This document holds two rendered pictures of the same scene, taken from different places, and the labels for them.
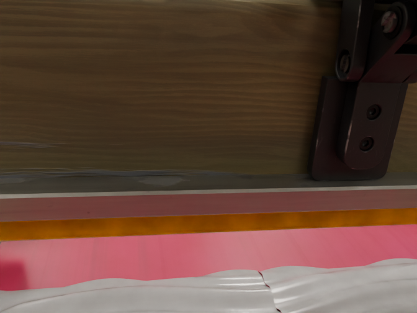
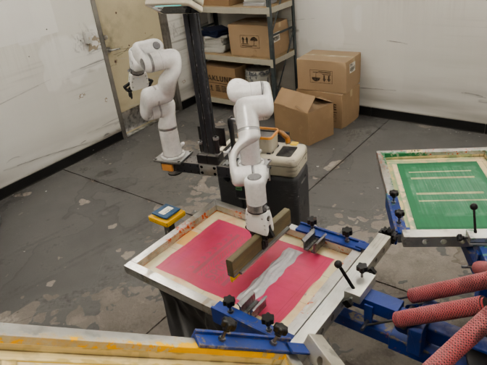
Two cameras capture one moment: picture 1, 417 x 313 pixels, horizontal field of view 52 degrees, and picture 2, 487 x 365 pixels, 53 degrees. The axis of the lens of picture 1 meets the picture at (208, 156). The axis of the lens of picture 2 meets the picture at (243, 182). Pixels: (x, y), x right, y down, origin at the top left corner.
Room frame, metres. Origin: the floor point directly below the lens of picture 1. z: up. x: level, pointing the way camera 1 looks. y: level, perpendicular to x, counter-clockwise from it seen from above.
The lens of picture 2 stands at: (1.34, -1.02, 2.19)
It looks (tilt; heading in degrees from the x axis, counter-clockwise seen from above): 29 degrees down; 142
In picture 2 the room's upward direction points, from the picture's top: 7 degrees counter-clockwise
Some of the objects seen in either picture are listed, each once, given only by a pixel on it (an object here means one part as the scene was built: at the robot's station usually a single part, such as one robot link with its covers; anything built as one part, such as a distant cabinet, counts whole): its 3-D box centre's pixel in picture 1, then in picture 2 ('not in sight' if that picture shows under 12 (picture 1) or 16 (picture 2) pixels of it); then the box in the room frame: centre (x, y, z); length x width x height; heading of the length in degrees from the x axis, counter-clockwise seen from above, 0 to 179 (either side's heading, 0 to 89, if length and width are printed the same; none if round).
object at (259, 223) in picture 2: not in sight; (258, 219); (0.17, -0.05, 1.20); 0.10 x 0.07 x 0.11; 11
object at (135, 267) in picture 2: not in sight; (243, 260); (0.08, -0.07, 0.97); 0.79 x 0.58 x 0.04; 12
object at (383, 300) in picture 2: not in sight; (375, 302); (0.63, 0.04, 1.02); 0.17 x 0.06 x 0.05; 12
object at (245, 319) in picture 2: not in sight; (250, 326); (0.37, -0.30, 0.98); 0.30 x 0.05 x 0.07; 12
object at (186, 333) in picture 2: not in sight; (207, 329); (0.06, -0.29, 0.74); 0.46 x 0.04 x 0.42; 12
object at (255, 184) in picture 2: not in sight; (257, 183); (0.15, -0.02, 1.33); 0.15 x 0.10 x 0.11; 141
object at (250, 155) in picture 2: not in sight; (251, 148); (-0.29, 0.33, 1.21); 0.16 x 0.13 x 0.15; 115
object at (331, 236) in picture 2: not in sight; (329, 240); (0.26, 0.25, 0.98); 0.30 x 0.05 x 0.07; 12
